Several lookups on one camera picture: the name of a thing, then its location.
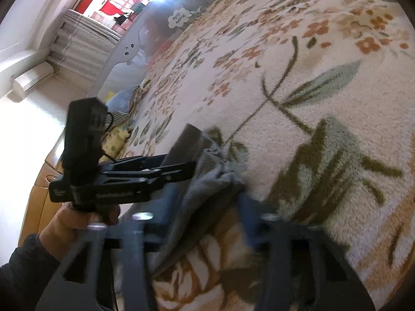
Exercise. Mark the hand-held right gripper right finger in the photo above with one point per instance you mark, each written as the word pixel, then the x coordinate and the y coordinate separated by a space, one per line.
pixel 248 223

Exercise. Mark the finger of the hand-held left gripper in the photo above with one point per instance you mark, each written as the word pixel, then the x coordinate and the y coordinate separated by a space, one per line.
pixel 139 161
pixel 162 176

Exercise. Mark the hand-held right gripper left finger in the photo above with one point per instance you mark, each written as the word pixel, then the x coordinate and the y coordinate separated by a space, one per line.
pixel 167 212

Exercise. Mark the grey pants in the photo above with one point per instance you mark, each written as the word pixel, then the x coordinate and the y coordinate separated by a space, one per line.
pixel 202 181

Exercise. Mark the person's left forearm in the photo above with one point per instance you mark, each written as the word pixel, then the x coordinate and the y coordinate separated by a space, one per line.
pixel 22 269

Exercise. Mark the person's left hand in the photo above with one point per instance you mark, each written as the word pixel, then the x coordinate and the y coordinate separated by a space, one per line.
pixel 68 230

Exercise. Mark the yellow patterned pillow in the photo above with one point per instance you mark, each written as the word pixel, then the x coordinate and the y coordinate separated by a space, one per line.
pixel 116 139

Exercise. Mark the blue grey pillow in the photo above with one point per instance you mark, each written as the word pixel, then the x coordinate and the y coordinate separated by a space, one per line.
pixel 121 103

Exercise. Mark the white air conditioner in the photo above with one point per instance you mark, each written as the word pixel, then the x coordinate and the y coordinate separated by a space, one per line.
pixel 32 80

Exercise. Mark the white pleated curtain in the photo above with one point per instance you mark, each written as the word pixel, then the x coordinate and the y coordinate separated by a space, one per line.
pixel 81 47

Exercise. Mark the white cloud sticker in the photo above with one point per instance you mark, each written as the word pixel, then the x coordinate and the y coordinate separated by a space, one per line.
pixel 177 17

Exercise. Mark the floral fleece blanket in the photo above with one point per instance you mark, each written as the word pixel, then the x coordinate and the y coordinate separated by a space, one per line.
pixel 308 87

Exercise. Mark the wooden bed frame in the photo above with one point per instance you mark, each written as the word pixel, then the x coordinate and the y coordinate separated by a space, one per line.
pixel 40 175

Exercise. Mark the grey mesh bed rail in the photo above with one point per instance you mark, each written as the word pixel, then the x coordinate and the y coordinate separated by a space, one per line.
pixel 129 48

